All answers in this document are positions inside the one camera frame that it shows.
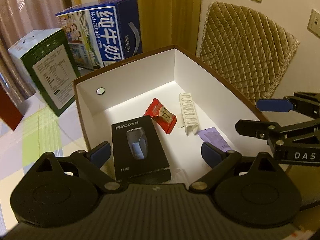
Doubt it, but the beige curtain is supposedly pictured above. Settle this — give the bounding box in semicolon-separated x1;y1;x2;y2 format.
1;0;73;106

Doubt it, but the dark red tall box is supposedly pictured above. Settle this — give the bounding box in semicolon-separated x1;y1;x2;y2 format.
0;86;23;131

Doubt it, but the green landscape milk carton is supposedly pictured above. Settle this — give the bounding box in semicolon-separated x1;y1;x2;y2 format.
8;28;80;116

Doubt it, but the single wall socket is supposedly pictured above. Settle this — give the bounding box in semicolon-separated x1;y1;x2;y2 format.
308;9;320;37

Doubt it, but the blue milk carton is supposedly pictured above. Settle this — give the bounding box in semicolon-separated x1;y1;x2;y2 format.
56;0;143;70

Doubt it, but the quilted tan cushion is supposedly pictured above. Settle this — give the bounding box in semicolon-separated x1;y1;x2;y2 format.
198;2;299;103

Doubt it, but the brown cardboard storage box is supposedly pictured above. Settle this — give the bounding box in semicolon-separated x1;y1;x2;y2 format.
72;43;273;183

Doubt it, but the black shaver box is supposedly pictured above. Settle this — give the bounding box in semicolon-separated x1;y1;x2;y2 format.
111;115;171;184

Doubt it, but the white plastic comb holder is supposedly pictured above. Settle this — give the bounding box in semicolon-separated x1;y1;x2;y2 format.
177;93;200;135

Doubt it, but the checkered bed sheet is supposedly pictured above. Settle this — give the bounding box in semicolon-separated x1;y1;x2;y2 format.
1;93;86;235

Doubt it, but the red snack packet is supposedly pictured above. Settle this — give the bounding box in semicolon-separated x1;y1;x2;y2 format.
144;98;177;134

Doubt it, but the wooden door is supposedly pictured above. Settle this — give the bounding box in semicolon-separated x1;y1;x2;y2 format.
95;0;203;55

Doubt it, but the purple tube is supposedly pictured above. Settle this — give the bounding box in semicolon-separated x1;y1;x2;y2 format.
197;127;232;152

